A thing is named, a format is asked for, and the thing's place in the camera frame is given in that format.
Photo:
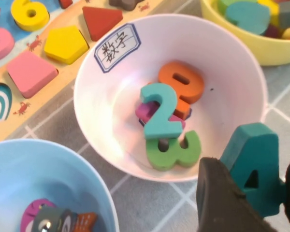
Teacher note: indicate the pink square block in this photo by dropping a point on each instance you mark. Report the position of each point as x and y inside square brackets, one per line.
[31, 75]

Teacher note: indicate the wooden number puzzle board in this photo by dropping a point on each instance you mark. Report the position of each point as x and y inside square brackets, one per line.
[62, 17]

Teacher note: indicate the yellow wooden pentagon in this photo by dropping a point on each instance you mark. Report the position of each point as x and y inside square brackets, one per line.
[65, 44]

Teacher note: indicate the red wooden triangle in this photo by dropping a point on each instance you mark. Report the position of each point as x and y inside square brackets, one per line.
[99, 23]

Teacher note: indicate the red wooden number seven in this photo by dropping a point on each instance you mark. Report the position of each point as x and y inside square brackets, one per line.
[65, 3]

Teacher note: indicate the grey checked tablecloth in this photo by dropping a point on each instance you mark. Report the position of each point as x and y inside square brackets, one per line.
[147, 205]

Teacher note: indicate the orange fish peg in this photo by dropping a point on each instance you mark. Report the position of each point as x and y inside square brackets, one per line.
[87, 222]

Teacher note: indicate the teal wooden number four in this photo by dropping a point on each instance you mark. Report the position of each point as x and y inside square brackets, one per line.
[258, 149]

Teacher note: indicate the pink wooden number five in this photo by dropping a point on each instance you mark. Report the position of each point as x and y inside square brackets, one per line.
[0, 46]

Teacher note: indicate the teal wooden heart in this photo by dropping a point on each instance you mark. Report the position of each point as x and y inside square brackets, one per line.
[249, 18]

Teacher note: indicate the yellow wooden block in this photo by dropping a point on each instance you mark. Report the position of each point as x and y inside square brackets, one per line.
[270, 8]

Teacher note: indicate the teal wooden number two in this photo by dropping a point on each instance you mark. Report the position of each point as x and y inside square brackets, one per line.
[162, 113]

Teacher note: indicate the magenta wooden number one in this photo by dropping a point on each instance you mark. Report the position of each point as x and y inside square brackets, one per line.
[145, 111]

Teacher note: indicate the pink plastic bowl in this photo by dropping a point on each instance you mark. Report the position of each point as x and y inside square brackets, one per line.
[106, 101]

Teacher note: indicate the brown wooden star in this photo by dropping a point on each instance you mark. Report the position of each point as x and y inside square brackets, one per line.
[125, 4]

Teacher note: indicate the orange wooden number ten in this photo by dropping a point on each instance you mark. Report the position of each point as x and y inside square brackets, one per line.
[193, 89]

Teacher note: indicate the green wooden number eight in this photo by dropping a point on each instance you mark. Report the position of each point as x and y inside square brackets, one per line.
[169, 157]

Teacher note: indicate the dark grey fish peg nine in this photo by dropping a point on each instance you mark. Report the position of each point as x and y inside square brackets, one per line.
[53, 218]

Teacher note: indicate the yellow wooden number six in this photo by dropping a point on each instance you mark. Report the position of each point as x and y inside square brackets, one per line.
[21, 20]

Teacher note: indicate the purple fish peg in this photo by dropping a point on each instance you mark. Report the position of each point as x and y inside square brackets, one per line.
[29, 215]

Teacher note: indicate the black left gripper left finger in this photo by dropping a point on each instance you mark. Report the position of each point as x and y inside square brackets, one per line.
[220, 200]

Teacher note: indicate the purple wooden piece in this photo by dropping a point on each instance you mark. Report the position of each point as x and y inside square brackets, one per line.
[273, 31]

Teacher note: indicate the light blue plastic bowl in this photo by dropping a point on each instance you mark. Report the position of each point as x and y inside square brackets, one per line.
[50, 174]

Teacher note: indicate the yellow plastic bowl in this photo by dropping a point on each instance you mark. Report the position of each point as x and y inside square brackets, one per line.
[244, 46]

